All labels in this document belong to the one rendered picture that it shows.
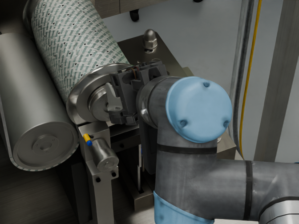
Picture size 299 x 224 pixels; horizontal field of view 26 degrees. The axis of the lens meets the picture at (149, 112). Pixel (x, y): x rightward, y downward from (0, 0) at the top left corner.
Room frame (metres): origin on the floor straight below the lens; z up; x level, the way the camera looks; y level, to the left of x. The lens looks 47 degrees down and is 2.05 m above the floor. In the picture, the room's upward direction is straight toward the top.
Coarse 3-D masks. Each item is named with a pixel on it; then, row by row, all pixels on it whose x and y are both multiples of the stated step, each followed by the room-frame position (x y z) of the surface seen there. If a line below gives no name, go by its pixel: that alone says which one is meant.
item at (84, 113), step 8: (40, 0) 0.99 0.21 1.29; (112, 72) 0.78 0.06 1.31; (96, 80) 0.77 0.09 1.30; (104, 80) 0.77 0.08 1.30; (88, 88) 0.76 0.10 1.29; (80, 96) 0.75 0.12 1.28; (88, 96) 0.76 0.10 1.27; (80, 104) 0.75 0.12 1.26; (80, 112) 0.75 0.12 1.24; (88, 112) 0.76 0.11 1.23; (88, 120) 0.76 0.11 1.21; (96, 120) 0.76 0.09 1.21
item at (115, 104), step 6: (108, 84) 0.74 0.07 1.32; (108, 90) 0.73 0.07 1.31; (108, 96) 0.73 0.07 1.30; (114, 96) 0.72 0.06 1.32; (108, 102) 0.73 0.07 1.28; (114, 102) 0.71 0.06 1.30; (120, 102) 0.70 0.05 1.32; (108, 108) 0.72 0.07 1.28; (114, 108) 0.71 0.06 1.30; (120, 108) 0.69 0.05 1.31
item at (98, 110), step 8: (96, 88) 0.77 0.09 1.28; (104, 88) 0.76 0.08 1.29; (96, 96) 0.75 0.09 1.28; (104, 96) 0.75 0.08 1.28; (88, 104) 0.76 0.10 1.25; (96, 104) 0.75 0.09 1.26; (104, 104) 0.76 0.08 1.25; (96, 112) 0.75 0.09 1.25; (104, 112) 0.75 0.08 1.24; (104, 120) 0.75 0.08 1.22
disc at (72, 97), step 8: (112, 64) 0.78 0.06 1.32; (120, 64) 0.79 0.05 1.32; (128, 64) 0.79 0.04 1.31; (96, 72) 0.77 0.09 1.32; (104, 72) 0.77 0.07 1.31; (80, 80) 0.76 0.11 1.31; (88, 80) 0.76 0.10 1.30; (72, 88) 0.75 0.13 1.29; (80, 88) 0.76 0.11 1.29; (72, 96) 0.75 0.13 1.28; (72, 104) 0.75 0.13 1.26; (72, 112) 0.75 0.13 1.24; (72, 120) 0.75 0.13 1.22; (80, 120) 0.75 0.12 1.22
